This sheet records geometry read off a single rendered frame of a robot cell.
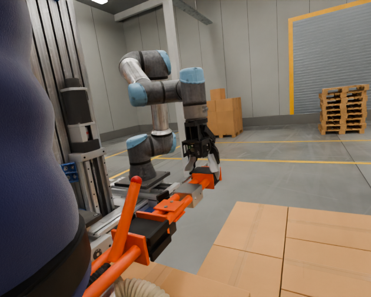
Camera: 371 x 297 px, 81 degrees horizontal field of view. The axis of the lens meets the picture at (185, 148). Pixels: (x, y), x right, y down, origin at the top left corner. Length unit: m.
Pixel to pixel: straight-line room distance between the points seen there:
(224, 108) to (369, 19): 5.50
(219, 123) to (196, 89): 7.26
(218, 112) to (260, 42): 3.83
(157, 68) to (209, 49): 9.95
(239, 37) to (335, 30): 3.42
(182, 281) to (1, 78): 0.49
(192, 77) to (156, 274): 0.52
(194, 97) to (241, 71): 9.79
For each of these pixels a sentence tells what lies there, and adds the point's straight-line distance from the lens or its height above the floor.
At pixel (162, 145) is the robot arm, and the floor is 1.21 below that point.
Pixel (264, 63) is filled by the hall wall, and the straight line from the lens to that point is 10.26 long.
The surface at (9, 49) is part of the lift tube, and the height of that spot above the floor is 1.48.
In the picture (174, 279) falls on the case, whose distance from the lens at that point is 0.58.
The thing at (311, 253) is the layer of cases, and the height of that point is 0.54.
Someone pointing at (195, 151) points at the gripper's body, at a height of 1.27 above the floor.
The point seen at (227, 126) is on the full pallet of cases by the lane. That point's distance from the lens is 7.84.
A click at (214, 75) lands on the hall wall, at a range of 10.79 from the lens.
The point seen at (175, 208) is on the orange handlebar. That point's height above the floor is 1.17.
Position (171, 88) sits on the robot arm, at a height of 1.47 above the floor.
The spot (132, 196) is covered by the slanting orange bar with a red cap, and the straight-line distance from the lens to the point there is 0.44.
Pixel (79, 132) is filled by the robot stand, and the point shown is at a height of 1.34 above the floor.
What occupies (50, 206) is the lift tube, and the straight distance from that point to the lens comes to 0.24.
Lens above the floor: 1.42
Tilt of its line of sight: 12 degrees down
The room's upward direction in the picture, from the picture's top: 7 degrees counter-clockwise
